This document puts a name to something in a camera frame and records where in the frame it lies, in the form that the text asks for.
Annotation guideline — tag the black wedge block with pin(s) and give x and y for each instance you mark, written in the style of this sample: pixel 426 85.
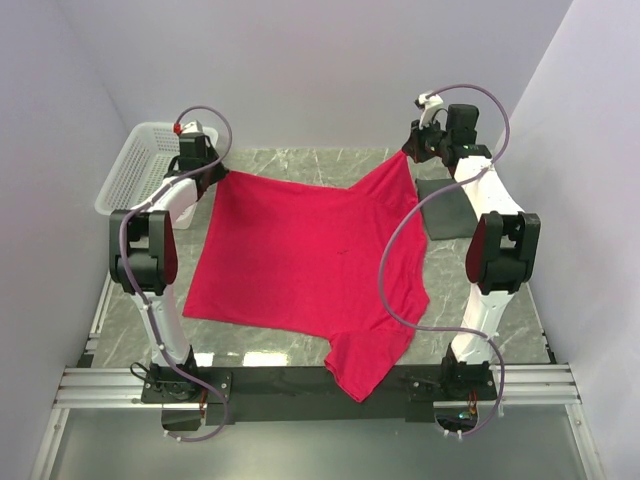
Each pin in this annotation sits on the black wedge block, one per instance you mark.
pixel 449 216

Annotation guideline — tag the white perforated plastic basket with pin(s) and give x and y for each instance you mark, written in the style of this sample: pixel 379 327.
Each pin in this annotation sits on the white perforated plastic basket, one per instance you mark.
pixel 140 167

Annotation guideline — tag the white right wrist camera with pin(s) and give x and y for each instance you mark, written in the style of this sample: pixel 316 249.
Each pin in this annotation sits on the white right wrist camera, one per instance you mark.
pixel 429 104

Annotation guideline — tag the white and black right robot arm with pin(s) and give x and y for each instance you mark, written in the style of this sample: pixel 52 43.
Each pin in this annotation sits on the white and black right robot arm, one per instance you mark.
pixel 472 203

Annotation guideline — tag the crimson red t-shirt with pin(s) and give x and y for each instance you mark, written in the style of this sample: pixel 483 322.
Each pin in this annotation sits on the crimson red t-shirt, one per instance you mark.
pixel 342 264

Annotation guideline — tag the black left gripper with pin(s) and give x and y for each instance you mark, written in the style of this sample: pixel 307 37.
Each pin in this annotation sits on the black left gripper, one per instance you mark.
pixel 220 174

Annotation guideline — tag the aluminium frame rail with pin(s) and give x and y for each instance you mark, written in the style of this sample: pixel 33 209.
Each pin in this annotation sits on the aluminium frame rail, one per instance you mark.
pixel 89 388

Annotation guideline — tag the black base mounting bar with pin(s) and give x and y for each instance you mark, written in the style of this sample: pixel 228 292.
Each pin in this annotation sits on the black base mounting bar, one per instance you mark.
pixel 279 393

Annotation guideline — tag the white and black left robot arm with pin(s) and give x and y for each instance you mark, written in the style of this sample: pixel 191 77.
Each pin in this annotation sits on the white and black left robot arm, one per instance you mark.
pixel 143 260

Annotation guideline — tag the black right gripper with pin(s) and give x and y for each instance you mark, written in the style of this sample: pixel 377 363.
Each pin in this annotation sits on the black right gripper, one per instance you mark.
pixel 413 145

